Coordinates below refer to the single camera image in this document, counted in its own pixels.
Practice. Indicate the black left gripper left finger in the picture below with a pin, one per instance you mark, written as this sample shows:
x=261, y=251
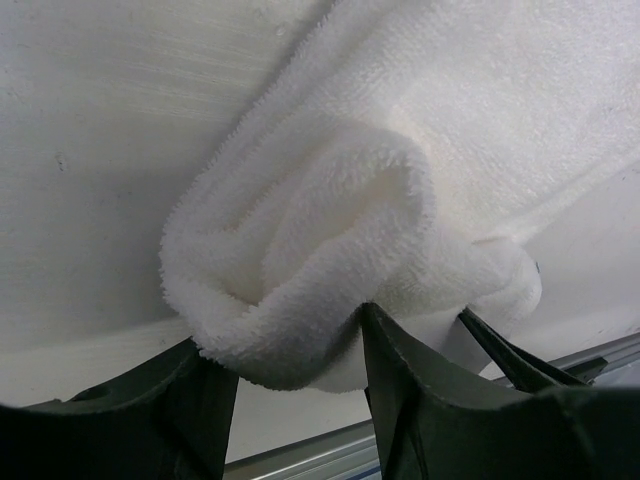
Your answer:
x=168, y=418

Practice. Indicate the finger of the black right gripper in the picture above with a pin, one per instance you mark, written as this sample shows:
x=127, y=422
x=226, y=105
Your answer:
x=526, y=372

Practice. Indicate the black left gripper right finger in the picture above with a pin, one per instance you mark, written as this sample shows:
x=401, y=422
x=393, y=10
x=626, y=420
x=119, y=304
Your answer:
x=436, y=420

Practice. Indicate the white towel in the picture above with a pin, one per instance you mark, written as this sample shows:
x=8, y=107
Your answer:
x=404, y=157

